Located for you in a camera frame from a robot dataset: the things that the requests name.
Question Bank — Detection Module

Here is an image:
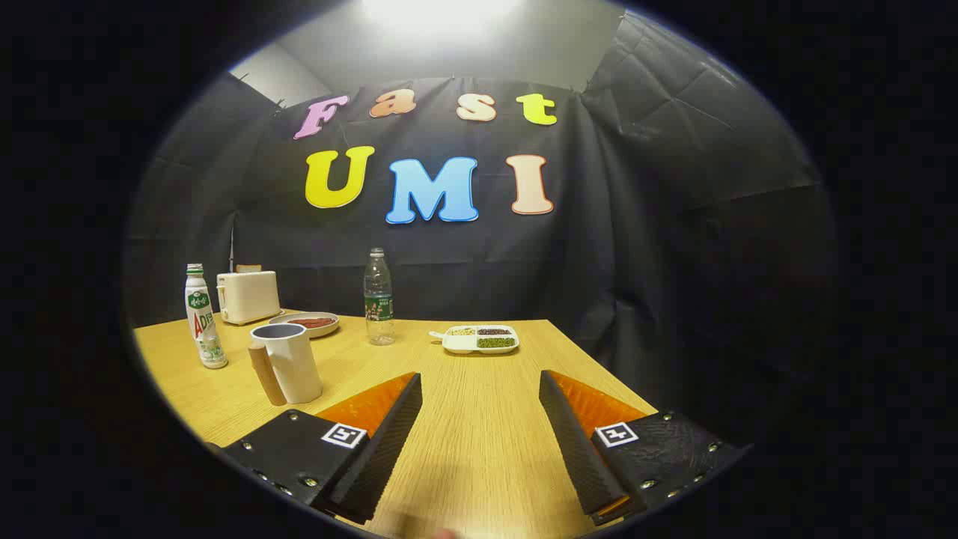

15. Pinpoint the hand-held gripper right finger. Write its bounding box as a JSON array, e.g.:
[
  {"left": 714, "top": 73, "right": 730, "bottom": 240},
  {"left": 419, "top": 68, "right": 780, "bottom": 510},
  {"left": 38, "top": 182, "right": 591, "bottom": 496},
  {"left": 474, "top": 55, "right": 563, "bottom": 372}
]
[{"left": 538, "top": 369, "right": 751, "bottom": 526}]

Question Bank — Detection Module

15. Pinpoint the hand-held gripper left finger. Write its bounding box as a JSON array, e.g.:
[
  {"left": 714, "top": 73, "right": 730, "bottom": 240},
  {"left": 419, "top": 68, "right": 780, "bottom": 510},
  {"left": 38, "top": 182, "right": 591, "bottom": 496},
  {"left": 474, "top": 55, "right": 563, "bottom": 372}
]
[{"left": 222, "top": 371, "right": 424, "bottom": 525}]

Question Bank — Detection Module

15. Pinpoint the white cup with wooden handle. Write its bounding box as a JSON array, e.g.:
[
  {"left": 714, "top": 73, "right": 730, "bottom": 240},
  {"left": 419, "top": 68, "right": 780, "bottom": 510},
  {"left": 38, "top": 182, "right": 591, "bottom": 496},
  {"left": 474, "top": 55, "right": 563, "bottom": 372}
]
[{"left": 248, "top": 323, "right": 324, "bottom": 407}]

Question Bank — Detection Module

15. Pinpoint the white juice bottle green collar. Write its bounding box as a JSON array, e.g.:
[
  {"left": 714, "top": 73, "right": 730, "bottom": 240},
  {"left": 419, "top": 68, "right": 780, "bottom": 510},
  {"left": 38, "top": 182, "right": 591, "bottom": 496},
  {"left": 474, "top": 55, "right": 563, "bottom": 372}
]
[{"left": 185, "top": 264, "right": 228, "bottom": 370}]

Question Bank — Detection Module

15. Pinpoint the clear plastic water bottle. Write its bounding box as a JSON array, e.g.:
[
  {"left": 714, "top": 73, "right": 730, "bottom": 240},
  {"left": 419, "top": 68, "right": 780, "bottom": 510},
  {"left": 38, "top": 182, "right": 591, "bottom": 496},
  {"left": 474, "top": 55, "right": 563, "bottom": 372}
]
[{"left": 364, "top": 248, "right": 396, "bottom": 347}]

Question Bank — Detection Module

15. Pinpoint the wooden table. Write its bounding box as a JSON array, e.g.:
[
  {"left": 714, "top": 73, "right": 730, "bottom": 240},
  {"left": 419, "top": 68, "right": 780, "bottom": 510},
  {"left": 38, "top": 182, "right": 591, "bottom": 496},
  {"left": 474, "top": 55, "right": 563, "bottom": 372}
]
[{"left": 133, "top": 309, "right": 659, "bottom": 539}]

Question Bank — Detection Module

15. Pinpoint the white divided tray with beans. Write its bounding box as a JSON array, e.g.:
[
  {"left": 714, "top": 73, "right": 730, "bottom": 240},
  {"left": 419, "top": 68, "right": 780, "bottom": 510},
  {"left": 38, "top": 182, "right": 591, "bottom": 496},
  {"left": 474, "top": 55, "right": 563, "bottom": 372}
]
[{"left": 429, "top": 324, "right": 520, "bottom": 355}]

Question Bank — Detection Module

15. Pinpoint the round plate with red food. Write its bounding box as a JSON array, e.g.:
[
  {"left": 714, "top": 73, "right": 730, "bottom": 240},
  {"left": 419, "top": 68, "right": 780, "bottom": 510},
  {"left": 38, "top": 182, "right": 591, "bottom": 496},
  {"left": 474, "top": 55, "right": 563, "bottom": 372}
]
[{"left": 269, "top": 311, "right": 341, "bottom": 339}]

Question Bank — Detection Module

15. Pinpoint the black backdrop cloth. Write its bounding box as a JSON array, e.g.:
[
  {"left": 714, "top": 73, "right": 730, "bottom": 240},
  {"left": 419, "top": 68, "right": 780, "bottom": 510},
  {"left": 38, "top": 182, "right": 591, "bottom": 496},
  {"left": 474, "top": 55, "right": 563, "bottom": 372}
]
[{"left": 123, "top": 11, "right": 839, "bottom": 450}]

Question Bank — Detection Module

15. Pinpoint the cream toaster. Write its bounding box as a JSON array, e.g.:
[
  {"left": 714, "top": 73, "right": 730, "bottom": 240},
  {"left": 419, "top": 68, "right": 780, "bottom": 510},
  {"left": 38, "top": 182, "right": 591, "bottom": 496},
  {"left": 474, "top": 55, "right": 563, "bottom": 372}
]
[{"left": 216, "top": 269, "right": 283, "bottom": 326}]

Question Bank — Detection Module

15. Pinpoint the bright ceiling light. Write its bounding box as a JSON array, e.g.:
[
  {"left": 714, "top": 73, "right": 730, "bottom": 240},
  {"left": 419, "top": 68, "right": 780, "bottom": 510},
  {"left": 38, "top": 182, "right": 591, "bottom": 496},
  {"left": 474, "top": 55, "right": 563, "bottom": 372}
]
[{"left": 363, "top": 0, "right": 525, "bottom": 31}]

